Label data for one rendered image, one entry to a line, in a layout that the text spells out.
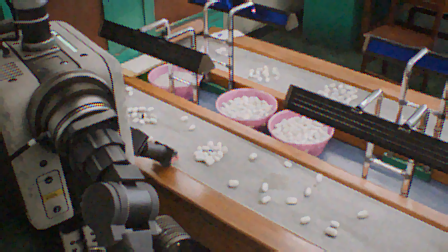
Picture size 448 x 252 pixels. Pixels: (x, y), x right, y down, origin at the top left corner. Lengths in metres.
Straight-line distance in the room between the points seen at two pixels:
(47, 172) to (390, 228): 1.08
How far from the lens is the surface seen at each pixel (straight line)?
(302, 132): 1.99
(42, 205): 0.99
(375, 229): 1.58
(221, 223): 1.53
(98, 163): 0.78
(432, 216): 1.65
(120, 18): 2.44
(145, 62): 2.48
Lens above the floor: 1.82
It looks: 33 degrees down
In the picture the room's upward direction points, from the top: 1 degrees counter-clockwise
